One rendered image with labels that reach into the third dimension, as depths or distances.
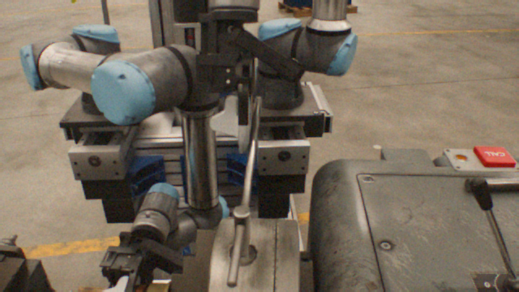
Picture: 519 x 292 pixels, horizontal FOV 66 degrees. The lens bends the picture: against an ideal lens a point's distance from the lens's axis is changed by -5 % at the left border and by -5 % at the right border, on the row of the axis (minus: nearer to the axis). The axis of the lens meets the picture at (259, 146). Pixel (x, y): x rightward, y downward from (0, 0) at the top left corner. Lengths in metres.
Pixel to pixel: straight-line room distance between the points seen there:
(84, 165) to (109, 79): 0.46
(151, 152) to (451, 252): 0.88
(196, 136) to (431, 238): 0.51
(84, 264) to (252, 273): 1.94
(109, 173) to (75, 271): 1.35
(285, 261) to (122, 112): 0.38
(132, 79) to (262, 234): 0.34
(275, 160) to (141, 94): 0.48
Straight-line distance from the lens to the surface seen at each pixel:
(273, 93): 1.16
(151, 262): 0.83
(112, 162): 1.15
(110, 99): 0.78
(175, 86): 0.78
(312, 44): 1.08
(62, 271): 2.49
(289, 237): 0.63
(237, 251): 0.52
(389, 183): 0.74
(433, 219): 0.68
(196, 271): 0.72
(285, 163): 1.11
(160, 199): 0.92
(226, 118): 0.63
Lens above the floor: 1.66
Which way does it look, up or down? 30 degrees down
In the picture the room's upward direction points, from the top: straight up
